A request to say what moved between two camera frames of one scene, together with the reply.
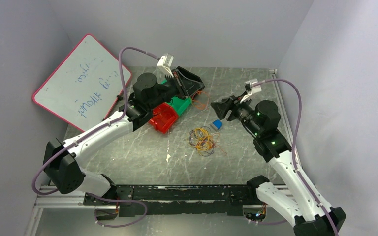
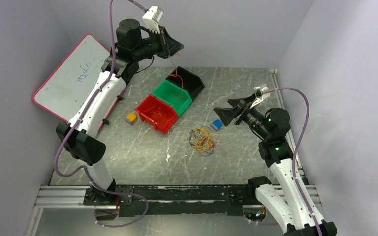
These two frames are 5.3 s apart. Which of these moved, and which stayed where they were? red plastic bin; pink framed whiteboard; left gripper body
Moved: left gripper body
Stayed: pink framed whiteboard; red plastic bin
